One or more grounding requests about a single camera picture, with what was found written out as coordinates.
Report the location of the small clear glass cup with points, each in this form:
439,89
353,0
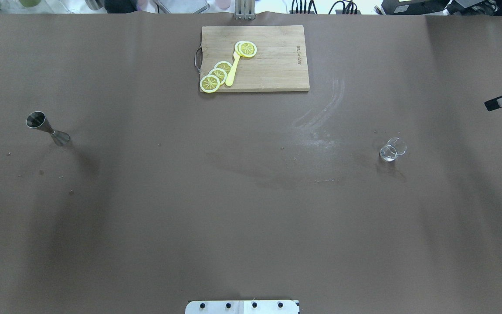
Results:
394,148

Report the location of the steel jigger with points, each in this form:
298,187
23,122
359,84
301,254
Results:
38,121

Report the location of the wooden cutting board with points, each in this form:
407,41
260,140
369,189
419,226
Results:
280,64

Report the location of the lemon slice on knife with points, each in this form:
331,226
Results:
246,49

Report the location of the middle lemon slice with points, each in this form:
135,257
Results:
221,74

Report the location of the end lemon slice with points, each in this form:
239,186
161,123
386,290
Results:
210,83

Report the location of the aluminium frame post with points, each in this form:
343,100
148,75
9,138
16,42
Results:
244,9

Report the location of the white camera mast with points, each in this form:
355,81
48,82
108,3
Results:
243,307

